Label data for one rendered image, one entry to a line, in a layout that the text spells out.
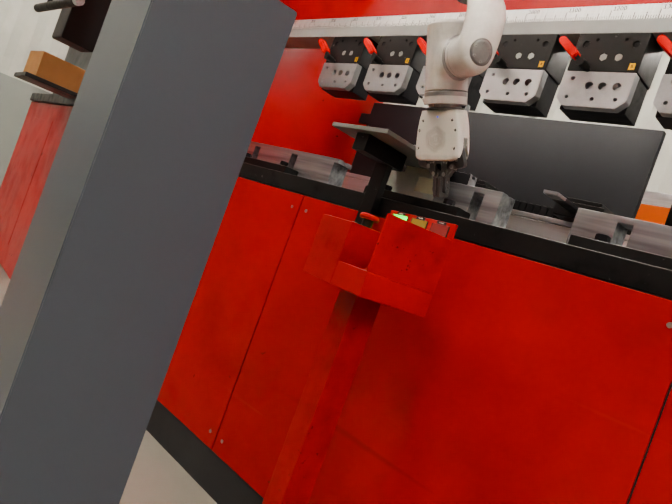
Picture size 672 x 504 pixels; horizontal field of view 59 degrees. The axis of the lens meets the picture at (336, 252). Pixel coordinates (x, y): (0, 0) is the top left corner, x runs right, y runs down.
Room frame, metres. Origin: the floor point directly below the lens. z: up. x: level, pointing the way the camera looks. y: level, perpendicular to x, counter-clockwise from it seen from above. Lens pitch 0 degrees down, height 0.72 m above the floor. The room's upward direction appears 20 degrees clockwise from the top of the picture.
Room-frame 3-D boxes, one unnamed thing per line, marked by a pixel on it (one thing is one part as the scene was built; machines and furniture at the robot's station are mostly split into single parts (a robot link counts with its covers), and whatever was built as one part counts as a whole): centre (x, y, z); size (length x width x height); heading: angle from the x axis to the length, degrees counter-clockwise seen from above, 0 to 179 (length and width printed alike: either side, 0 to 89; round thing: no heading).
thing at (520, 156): (2.06, -0.34, 1.12); 1.13 x 0.02 x 0.44; 45
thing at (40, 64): (2.93, 1.60, 1.05); 0.30 x 0.28 x 0.14; 39
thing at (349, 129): (1.43, -0.05, 1.00); 0.26 x 0.18 x 0.01; 135
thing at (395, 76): (1.69, 0.01, 1.26); 0.15 x 0.09 x 0.17; 45
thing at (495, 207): (1.49, -0.19, 0.92); 0.39 x 0.06 x 0.10; 45
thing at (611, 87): (1.27, -0.41, 1.26); 0.15 x 0.09 x 0.17; 45
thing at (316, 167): (1.92, 0.24, 0.92); 0.50 x 0.06 x 0.10; 45
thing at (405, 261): (1.14, -0.07, 0.75); 0.20 x 0.16 x 0.18; 34
